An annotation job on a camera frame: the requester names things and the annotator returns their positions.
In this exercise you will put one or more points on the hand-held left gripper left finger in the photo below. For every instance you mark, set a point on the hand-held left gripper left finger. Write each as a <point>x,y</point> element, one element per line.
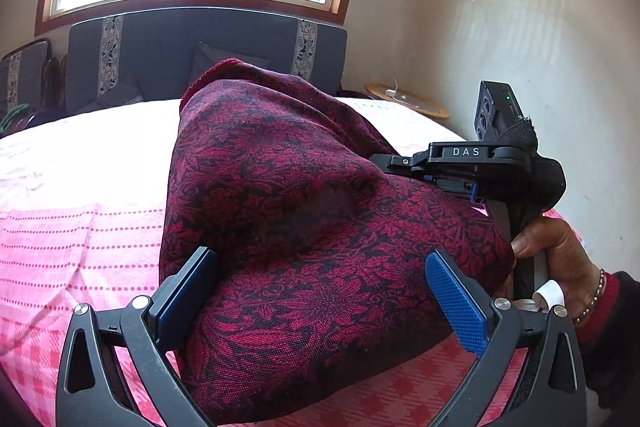
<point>187,297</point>

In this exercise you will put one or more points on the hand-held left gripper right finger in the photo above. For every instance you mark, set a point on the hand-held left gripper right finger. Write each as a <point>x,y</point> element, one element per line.
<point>457,302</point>

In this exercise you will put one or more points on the grey cushion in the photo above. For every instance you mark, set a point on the grey cushion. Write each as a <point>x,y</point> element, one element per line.
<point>112,94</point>
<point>220,62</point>

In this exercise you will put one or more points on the dark cushioned chair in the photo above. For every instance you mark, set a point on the dark cushioned chair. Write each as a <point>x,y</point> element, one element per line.
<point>25,72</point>

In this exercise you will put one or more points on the person's right forearm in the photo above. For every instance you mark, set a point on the person's right forearm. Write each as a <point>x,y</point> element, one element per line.
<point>615,332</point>

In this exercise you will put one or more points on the dark upholstered headboard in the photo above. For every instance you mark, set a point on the dark upholstered headboard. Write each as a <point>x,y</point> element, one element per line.
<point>160,37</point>

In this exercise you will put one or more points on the wooden bedside table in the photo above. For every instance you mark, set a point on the wooden bedside table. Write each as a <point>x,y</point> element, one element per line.
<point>425,107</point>

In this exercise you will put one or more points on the dark red patterned garment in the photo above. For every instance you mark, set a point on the dark red patterned garment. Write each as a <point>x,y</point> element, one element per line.
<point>320,227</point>

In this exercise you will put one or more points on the pink checked bedsheet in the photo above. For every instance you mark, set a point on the pink checked bedsheet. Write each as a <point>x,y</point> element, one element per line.
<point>75,227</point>

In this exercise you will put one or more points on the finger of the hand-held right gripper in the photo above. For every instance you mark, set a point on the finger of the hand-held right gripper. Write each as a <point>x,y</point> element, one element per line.
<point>395,162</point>

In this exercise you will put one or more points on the person's right hand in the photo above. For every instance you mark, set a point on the person's right hand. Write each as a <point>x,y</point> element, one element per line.
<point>560,252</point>

